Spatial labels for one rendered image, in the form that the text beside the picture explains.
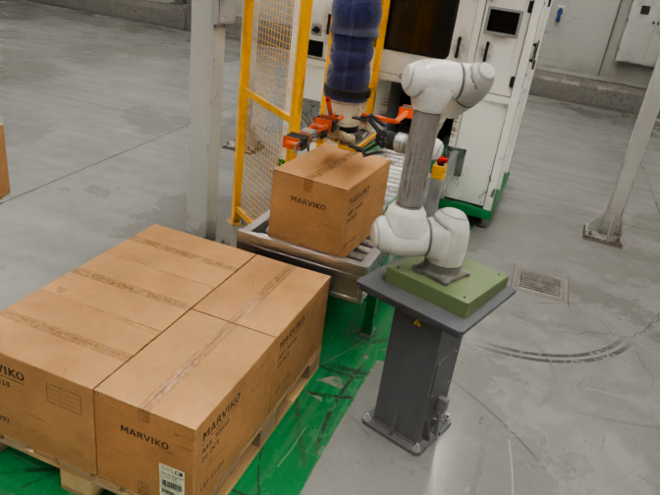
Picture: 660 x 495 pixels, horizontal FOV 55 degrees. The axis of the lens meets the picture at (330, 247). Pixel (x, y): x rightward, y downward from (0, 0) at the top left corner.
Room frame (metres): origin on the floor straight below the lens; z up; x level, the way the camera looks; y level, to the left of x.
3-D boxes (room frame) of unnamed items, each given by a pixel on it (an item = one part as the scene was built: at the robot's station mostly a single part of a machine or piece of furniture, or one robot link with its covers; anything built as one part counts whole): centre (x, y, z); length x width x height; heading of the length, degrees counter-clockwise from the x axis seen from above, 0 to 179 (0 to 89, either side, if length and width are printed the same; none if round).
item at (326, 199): (3.14, 0.03, 0.75); 0.60 x 0.40 x 0.40; 158
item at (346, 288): (2.81, 0.14, 0.48); 0.70 x 0.03 x 0.15; 72
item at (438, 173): (3.20, -0.51, 0.50); 0.07 x 0.07 x 1.00; 72
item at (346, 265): (2.81, 0.14, 0.58); 0.70 x 0.03 x 0.06; 72
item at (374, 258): (3.82, -0.53, 0.50); 2.31 x 0.05 x 0.19; 162
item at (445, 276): (2.36, -0.48, 0.84); 0.22 x 0.18 x 0.06; 137
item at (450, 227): (2.35, -0.46, 0.98); 0.18 x 0.16 x 0.22; 104
